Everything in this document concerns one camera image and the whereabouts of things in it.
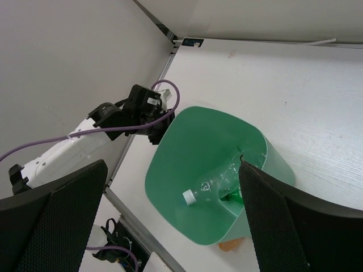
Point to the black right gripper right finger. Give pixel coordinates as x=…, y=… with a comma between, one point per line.
x=295, y=231

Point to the white zip tie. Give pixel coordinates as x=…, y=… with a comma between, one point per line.
x=321, y=42

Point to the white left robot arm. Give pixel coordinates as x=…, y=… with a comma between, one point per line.
x=89, y=142

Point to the blue corner label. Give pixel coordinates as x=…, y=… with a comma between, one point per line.
x=191, y=42

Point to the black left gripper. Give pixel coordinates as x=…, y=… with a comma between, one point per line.
x=142, y=107

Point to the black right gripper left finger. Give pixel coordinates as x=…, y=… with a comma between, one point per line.
x=47, y=228

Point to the green plastic bin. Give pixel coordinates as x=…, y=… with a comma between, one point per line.
x=198, y=141

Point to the clear plastic bottle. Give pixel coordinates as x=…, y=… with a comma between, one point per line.
x=220, y=184

